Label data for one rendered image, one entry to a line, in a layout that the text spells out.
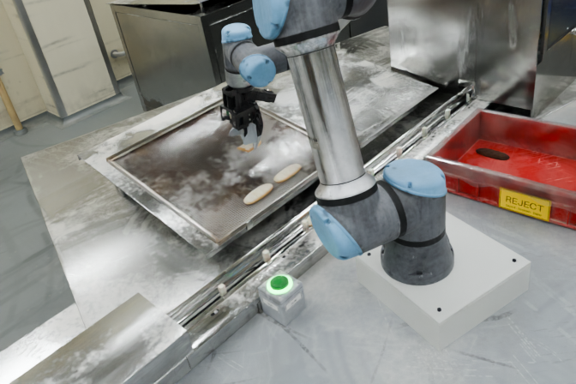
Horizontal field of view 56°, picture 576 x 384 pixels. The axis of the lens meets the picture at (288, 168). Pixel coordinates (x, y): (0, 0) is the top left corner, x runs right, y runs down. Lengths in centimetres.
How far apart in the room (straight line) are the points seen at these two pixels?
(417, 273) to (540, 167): 63
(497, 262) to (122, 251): 94
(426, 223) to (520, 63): 88
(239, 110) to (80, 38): 334
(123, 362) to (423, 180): 65
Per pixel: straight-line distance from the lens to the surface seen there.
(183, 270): 139
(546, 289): 127
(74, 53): 468
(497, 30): 181
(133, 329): 115
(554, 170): 163
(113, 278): 145
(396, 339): 114
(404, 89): 193
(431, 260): 111
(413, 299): 110
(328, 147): 94
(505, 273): 117
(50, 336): 139
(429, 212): 104
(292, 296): 116
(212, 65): 317
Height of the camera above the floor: 169
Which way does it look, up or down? 31 degrees down
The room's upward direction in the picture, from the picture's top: 10 degrees counter-clockwise
